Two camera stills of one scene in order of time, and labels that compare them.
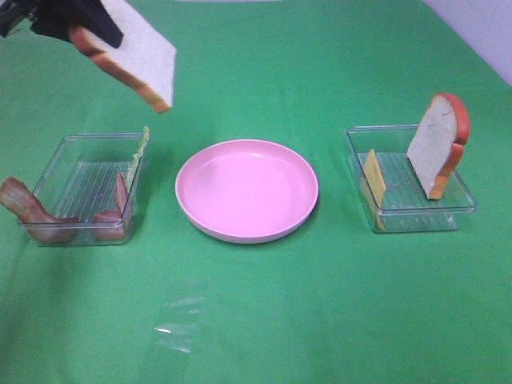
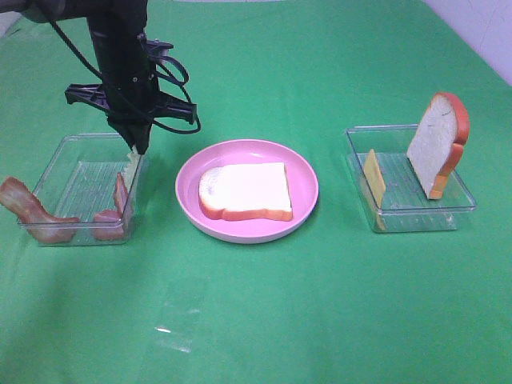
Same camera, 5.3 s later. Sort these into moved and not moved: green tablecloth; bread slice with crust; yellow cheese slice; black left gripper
Moved: bread slice with crust; black left gripper
Not moved: yellow cheese slice; green tablecloth
